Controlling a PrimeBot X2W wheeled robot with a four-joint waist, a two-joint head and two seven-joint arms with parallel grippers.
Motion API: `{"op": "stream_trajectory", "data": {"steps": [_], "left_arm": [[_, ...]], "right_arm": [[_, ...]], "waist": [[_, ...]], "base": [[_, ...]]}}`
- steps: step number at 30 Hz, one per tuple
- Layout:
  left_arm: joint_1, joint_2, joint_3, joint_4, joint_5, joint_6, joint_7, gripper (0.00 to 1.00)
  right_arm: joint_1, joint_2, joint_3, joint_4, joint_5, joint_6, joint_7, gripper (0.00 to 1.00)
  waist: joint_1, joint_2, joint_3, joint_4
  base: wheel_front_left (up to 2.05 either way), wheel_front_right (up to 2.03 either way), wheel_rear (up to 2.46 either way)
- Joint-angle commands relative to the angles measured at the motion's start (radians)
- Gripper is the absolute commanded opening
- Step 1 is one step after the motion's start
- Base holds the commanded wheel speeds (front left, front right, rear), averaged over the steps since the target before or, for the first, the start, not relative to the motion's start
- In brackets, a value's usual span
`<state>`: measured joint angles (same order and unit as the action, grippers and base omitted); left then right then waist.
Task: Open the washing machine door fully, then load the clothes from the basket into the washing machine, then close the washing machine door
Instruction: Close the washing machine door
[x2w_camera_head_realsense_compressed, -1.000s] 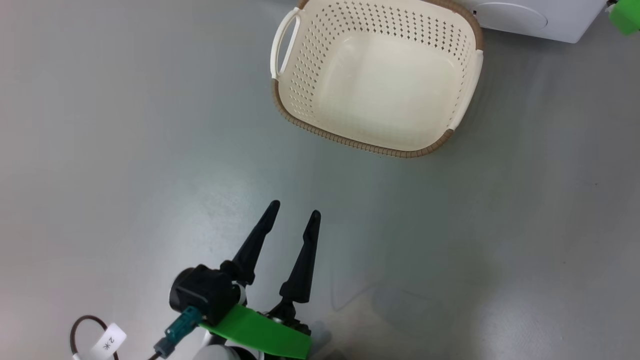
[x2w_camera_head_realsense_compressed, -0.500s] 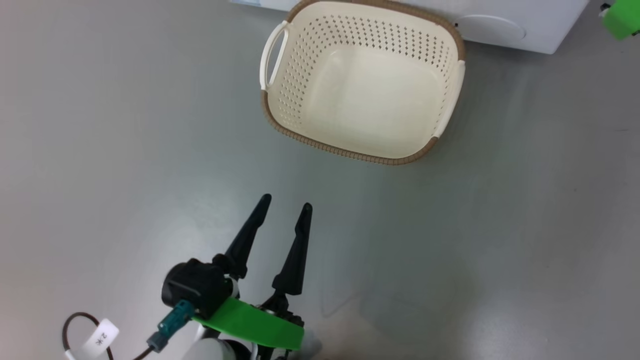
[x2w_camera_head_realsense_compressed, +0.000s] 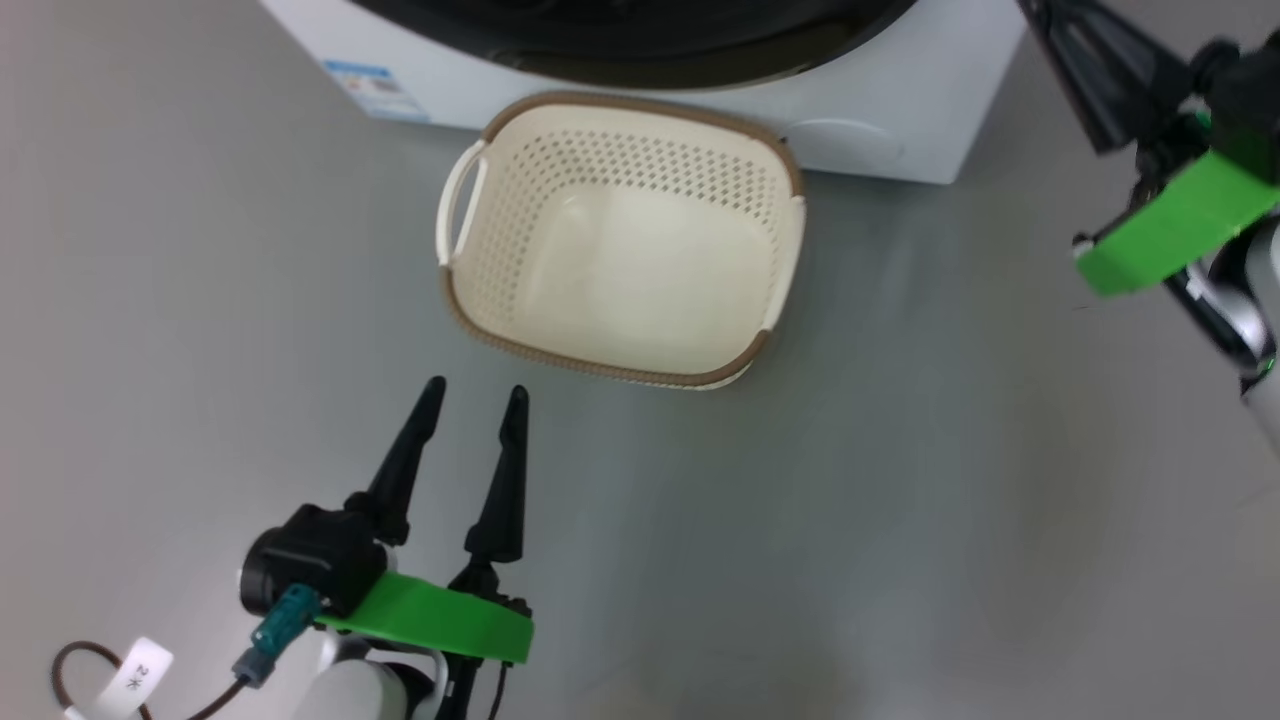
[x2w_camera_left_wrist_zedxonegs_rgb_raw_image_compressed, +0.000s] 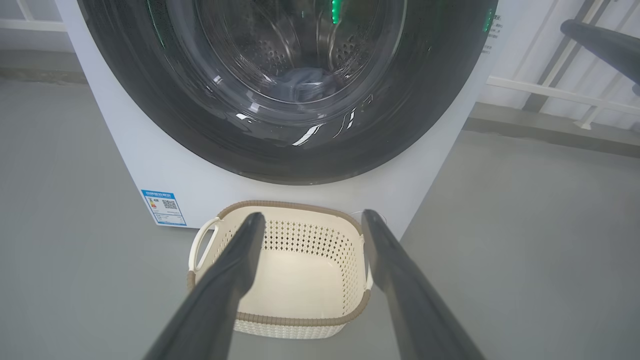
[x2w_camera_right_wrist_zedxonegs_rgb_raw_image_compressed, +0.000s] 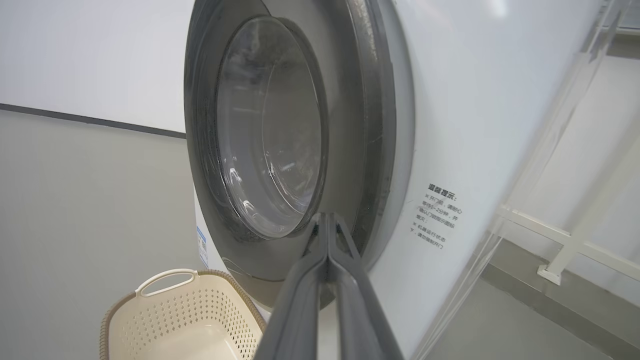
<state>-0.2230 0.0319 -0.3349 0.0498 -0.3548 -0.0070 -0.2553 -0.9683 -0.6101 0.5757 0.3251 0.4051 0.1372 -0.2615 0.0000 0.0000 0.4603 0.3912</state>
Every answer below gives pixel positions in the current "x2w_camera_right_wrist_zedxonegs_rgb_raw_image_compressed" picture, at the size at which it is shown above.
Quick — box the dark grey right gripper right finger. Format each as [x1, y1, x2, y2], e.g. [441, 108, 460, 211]
[327, 212, 405, 360]

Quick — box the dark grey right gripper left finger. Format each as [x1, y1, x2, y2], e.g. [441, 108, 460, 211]
[252, 212, 331, 360]

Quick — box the round dark washer door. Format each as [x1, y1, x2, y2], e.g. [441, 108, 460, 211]
[183, 0, 398, 308]

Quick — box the white front-load washing machine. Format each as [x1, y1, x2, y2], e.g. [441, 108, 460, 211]
[192, 0, 608, 360]

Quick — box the cream perforated laundry basket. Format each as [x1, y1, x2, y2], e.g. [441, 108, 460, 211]
[99, 269, 267, 360]

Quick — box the blue energy label sticker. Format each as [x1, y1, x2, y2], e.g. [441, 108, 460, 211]
[196, 226, 209, 269]

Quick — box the white metal frame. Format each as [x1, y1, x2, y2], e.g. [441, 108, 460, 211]
[492, 0, 640, 286]

